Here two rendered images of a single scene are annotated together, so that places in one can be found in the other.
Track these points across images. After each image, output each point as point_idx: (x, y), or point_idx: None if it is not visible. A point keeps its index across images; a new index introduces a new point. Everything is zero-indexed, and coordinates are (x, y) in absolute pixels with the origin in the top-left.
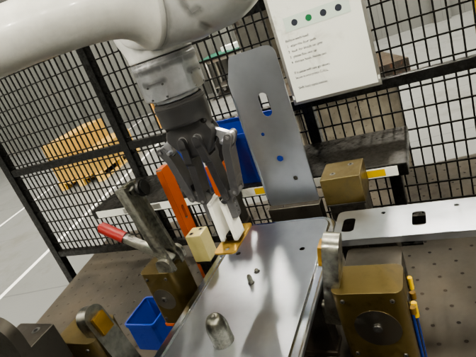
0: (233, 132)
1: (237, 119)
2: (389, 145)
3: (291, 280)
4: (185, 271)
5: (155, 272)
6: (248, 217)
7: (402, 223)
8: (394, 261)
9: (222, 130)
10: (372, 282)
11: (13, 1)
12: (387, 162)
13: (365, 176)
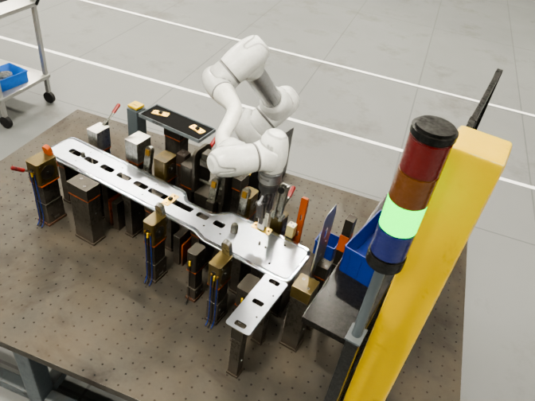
0: (259, 203)
1: None
2: (333, 323)
3: (250, 254)
4: (277, 224)
5: None
6: None
7: (259, 296)
8: (242, 287)
9: (259, 200)
10: (217, 259)
11: (219, 130)
12: (310, 310)
13: (304, 298)
